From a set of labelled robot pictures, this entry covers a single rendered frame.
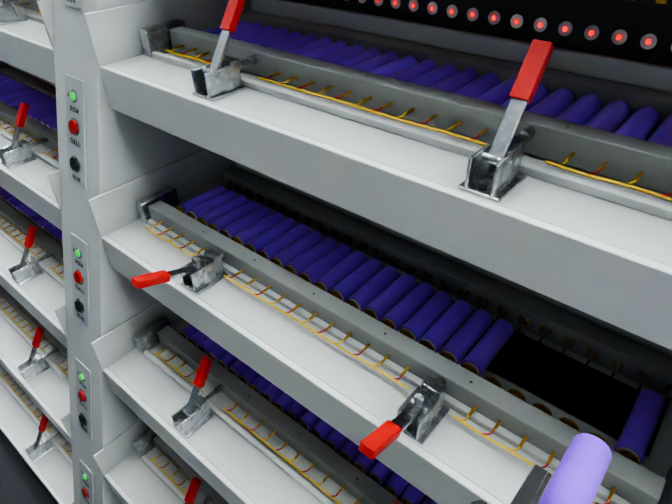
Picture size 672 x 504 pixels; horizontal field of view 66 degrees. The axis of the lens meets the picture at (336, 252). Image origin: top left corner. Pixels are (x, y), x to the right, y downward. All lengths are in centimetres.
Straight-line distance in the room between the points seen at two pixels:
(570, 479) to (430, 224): 17
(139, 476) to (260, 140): 59
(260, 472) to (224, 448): 5
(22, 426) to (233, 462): 71
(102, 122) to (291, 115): 26
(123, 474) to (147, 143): 49
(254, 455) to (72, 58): 48
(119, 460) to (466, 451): 60
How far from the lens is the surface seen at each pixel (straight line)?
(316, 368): 46
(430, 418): 42
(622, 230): 33
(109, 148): 64
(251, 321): 50
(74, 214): 72
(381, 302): 49
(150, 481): 87
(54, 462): 119
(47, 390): 105
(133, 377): 74
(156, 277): 51
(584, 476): 27
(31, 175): 86
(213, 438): 66
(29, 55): 77
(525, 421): 42
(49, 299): 92
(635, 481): 42
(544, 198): 34
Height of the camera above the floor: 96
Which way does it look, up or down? 24 degrees down
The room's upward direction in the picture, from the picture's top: 11 degrees clockwise
